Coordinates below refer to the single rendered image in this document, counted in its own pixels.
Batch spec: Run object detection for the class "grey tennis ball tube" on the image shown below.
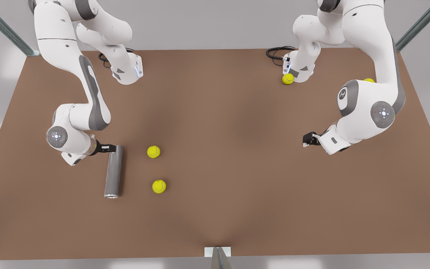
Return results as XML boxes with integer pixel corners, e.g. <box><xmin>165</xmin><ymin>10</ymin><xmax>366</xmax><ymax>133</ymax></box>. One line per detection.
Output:
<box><xmin>104</xmin><ymin>145</ymin><xmax>124</xmax><ymax>198</ymax></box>

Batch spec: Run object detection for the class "black cable loop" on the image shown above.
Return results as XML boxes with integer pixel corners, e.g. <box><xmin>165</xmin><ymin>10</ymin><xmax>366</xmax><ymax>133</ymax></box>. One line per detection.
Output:
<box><xmin>98</xmin><ymin>48</ymin><xmax>135</xmax><ymax>68</ymax></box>
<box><xmin>266</xmin><ymin>46</ymin><xmax>296</xmax><ymax>67</ymax></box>

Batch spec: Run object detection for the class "silver frame post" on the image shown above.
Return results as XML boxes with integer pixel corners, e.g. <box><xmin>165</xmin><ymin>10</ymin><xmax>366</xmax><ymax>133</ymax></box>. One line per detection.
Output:
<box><xmin>205</xmin><ymin>247</ymin><xmax>233</xmax><ymax>269</ymax></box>
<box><xmin>0</xmin><ymin>0</ymin><xmax>39</xmax><ymax>56</ymax></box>
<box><xmin>396</xmin><ymin>0</ymin><xmax>430</xmax><ymax>52</ymax></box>

